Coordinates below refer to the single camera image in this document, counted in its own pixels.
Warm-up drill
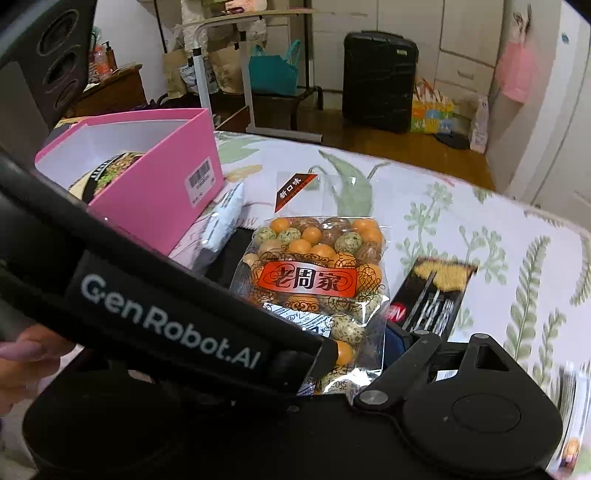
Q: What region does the cream lace cloth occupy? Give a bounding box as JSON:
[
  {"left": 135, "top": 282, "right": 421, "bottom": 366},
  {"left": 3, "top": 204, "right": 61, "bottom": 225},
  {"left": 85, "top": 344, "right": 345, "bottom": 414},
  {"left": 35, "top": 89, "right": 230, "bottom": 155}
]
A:
[{"left": 180, "top": 0, "right": 266, "bottom": 49}]

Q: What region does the clear bag of coated peanuts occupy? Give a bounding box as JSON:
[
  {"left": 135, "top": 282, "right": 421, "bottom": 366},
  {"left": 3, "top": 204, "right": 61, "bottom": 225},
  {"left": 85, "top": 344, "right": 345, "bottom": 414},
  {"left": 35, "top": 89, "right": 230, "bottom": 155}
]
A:
[{"left": 229, "top": 170, "right": 393, "bottom": 398}]

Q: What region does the pink paper bag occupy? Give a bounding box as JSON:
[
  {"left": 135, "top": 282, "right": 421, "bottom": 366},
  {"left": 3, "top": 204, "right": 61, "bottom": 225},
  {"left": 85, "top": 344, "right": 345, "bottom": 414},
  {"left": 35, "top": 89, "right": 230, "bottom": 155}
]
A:
[{"left": 501, "top": 14, "right": 532, "bottom": 103}]

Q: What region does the wooden nightstand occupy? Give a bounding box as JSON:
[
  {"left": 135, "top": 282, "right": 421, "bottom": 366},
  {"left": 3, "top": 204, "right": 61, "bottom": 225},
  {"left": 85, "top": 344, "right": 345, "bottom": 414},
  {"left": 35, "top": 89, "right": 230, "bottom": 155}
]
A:
[{"left": 65, "top": 65, "right": 148, "bottom": 120}]

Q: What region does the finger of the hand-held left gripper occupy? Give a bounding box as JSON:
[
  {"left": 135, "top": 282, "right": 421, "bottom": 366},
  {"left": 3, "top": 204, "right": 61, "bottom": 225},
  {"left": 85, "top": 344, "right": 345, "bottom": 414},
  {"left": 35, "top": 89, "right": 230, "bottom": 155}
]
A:
[{"left": 272, "top": 342, "right": 340, "bottom": 398}]

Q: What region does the cream instant noodle packet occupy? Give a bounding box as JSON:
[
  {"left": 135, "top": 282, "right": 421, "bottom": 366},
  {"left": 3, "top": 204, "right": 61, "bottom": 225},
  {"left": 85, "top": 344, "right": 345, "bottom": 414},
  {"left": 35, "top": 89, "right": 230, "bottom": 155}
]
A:
[{"left": 68, "top": 151, "right": 145, "bottom": 204}]

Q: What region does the person's left hand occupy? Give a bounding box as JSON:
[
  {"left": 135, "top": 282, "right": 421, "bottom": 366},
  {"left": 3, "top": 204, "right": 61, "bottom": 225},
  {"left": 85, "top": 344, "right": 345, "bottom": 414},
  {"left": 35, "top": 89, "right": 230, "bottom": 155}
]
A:
[{"left": 0, "top": 323, "right": 77, "bottom": 416}]

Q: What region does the pink cardboard box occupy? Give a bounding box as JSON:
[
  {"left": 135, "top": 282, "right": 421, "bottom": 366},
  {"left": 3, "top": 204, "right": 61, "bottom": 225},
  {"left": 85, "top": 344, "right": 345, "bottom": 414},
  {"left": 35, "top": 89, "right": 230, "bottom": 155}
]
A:
[{"left": 34, "top": 108, "right": 225, "bottom": 266}]

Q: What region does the floral bed sheet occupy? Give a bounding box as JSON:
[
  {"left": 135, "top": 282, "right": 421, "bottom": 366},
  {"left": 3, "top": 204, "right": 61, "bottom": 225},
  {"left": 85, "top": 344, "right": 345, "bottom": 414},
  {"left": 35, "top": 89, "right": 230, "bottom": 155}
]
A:
[{"left": 46, "top": 117, "right": 591, "bottom": 480}]

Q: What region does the tilting side table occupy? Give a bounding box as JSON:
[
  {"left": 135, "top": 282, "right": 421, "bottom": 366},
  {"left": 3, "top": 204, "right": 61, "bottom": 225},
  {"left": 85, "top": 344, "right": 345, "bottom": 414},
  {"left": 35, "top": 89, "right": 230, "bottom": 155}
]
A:
[{"left": 185, "top": 7, "right": 324, "bottom": 139}]

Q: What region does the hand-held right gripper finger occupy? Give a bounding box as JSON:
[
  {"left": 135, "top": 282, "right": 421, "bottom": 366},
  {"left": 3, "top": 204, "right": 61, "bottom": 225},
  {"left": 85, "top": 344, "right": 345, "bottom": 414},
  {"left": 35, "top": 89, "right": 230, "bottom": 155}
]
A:
[{"left": 353, "top": 323, "right": 527, "bottom": 411}]

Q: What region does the white patterned bag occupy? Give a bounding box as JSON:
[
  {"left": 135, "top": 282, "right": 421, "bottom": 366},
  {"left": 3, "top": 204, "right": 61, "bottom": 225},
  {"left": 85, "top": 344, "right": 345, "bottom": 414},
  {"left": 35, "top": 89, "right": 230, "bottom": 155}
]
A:
[{"left": 180, "top": 65, "right": 204, "bottom": 94}]

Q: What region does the teal tote bag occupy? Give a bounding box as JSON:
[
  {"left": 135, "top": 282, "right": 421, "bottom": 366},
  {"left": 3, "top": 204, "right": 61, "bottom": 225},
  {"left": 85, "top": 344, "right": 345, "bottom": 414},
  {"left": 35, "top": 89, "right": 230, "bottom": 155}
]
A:
[{"left": 248, "top": 39, "right": 302, "bottom": 97}]

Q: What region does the colourful gift bag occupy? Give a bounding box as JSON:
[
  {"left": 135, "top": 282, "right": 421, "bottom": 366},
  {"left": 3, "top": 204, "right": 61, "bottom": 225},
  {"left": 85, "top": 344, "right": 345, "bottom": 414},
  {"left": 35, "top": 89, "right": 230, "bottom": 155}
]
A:
[{"left": 411, "top": 78, "right": 458, "bottom": 136}]

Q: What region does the white drawer cabinet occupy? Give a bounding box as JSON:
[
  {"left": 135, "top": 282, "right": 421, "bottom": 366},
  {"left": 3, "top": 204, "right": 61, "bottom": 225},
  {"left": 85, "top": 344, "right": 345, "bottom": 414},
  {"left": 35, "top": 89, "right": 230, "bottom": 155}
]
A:
[{"left": 305, "top": 0, "right": 506, "bottom": 116}]

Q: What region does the white plastic pack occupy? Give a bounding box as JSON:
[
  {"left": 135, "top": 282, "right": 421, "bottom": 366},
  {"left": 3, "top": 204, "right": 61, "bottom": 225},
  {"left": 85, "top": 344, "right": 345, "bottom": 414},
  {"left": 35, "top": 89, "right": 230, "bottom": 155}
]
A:
[{"left": 470, "top": 96, "right": 490, "bottom": 154}]

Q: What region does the black round floor pad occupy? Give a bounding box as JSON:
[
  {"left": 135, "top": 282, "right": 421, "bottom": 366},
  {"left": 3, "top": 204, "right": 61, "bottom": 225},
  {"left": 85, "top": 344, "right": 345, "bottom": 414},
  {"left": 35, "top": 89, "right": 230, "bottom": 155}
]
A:
[{"left": 436, "top": 131, "right": 470, "bottom": 150}]

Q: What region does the brown paper bag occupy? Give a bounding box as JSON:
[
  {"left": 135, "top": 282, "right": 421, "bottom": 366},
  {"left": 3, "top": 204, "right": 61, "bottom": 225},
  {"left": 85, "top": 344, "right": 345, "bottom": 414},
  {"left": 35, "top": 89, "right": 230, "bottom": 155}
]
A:
[
  {"left": 210, "top": 44, "right": 245, "bottom": 95},
  {"left": 163, "top": 46, "right": 191, "bottom": 100}
]

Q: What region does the white door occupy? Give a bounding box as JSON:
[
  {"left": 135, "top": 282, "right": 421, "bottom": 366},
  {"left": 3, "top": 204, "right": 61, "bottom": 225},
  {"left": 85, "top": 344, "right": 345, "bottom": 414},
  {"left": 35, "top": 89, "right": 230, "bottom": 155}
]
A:
[{"left": 522, "top": 0, "right": 591, "bottom": 204}]

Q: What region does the white snack bar packet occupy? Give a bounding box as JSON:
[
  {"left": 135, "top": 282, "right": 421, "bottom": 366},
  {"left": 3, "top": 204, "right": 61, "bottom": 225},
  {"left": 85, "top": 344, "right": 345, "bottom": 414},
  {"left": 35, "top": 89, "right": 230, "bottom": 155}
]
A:
[
  {"left": 191, "top": 181, "right": 245, "bottom": 274},
  {"left": 556, "top": 362, "right": 591, "bottom": 480}
]

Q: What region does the black suitcase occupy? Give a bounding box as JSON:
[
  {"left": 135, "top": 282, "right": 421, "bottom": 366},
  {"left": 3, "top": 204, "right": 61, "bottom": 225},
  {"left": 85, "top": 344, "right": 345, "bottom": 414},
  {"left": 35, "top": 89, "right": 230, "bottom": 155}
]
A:
[{"left": 342, "top": 31, "right": 419, "bottom": 134}]

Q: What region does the pink tissue packet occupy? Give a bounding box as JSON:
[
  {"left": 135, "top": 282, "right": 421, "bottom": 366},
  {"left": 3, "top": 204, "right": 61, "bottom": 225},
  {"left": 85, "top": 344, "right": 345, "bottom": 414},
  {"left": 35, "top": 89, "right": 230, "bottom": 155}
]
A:
[{"left": 224, "top": 0, "right": 269, "bottom": 14}]

